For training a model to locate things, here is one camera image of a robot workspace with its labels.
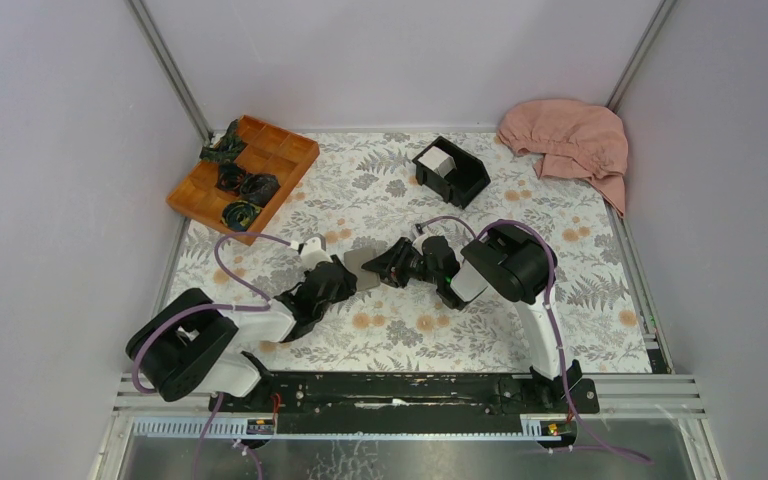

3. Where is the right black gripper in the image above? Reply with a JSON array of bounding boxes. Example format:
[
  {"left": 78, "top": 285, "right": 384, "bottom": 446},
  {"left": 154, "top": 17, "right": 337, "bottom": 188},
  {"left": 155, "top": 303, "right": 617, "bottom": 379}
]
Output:
[{"left": 362, "top": 239, "right": 441, "bottom": 291}]

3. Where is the black card tray box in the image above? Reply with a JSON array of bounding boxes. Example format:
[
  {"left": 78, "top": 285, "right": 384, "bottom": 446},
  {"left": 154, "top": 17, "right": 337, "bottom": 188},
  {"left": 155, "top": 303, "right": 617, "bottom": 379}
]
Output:
[{"left": 411, "top": 136, "right": 491, "bottom": 209}]

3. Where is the grey leather card holder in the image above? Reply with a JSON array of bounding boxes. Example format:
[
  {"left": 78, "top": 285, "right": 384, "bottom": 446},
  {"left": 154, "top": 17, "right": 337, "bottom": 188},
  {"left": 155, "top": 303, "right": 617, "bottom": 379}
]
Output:
[{"left": 343, "top": 247, "right": 380, "bottom": 292}]

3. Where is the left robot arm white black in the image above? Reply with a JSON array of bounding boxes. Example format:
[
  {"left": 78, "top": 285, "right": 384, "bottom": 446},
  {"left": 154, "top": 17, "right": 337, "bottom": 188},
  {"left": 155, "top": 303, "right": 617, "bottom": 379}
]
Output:
[{"left": 125, "top": 256, "right": 357, "bottom": 411}]

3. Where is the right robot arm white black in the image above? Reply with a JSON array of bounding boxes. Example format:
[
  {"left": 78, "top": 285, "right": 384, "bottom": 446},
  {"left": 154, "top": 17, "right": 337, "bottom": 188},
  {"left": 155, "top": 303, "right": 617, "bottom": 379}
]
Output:
[{"left": 361, "top": 221, "right": 574, "bottom": 412}]

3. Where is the white card stack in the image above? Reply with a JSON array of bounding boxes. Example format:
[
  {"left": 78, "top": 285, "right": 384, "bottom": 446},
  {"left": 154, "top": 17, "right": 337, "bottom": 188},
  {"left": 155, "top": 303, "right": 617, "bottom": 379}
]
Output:
[{"left": 419, "top": 147, "right": 456, "bottom": 178}]

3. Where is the floral patterned table mat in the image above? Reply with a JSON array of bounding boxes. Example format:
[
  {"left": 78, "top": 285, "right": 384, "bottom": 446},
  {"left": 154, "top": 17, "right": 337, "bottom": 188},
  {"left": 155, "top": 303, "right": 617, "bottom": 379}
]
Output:
[{"left": 170, "top": 133, "right": 651, "bottom": 373}]

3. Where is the dark rolled tie bottom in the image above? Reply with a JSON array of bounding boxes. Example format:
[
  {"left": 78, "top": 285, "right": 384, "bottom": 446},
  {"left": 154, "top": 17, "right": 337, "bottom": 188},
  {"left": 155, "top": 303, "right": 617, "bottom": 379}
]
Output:
[{"left": 221, "top": 200, "right": 262, "bottom": 232}]

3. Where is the dark rolled tie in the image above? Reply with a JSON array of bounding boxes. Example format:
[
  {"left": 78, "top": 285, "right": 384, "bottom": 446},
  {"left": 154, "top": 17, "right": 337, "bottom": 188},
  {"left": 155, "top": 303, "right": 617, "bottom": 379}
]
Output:
[
  {"left": 199, "top": 119, "right": 248, "bottom": 164},
  {"left": 238, "top": 173, "right": 280, "bottom": 208},
  {"left": 221, "top": 200, "right": 262, "bottom": 232},
  {"left": 215, "top": 163, "right": 248, "bottom": 195}
]

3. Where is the dark rolled tie middle right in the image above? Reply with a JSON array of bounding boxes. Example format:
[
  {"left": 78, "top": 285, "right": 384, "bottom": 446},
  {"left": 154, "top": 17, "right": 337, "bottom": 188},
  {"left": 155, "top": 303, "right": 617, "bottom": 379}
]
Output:
[{"left": 238, "top": 173, "right": 280, "bottom": 208}]

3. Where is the orange wooden compartment tray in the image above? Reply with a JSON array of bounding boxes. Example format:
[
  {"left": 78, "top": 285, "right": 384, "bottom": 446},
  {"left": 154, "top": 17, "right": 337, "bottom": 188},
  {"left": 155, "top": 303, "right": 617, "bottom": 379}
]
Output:
[{"left": 166, "top": 115, "right": 320, "bottom": 244}]

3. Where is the dark rolled tie middle left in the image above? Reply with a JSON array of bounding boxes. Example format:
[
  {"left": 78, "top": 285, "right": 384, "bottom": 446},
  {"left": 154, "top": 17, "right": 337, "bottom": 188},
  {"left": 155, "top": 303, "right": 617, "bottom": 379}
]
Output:
[{"left": 215, "top": 163, "right": 248, "bottom": 195}]

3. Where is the dark rolled tie top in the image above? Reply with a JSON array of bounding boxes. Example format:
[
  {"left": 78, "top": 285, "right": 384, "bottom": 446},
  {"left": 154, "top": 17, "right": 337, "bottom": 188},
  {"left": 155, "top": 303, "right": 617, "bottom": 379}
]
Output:
[{"left": 199, "top": 119, "right": 248, "bottom": 164}]

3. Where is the pink crumpled cloth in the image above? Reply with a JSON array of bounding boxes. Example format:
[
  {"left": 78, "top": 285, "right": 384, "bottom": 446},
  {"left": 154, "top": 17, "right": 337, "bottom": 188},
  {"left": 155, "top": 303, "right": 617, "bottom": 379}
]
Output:
[{"left": 497, "top": 99, "right": 629, "bottom": 216}]

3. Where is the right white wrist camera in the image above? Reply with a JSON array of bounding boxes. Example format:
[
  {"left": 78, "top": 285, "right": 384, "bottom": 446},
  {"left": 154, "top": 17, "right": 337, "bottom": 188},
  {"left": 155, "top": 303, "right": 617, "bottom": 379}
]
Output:
[{"left": 411, "top": 224, "right": 430, "bottom": 245}]

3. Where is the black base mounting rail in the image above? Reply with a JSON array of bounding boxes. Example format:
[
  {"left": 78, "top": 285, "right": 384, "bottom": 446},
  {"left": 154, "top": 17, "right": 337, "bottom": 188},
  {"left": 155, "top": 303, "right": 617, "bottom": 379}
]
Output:
[{"left": 209, "top": 371, "right": 600, "bottom": 435}]

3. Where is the aluminium frame rail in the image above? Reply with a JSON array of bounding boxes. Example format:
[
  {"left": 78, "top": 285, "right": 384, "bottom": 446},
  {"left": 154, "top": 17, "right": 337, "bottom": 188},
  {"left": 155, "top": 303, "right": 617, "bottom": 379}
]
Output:
[{"left": 114, "top": 371, "right": 705, "bottom": 444}]

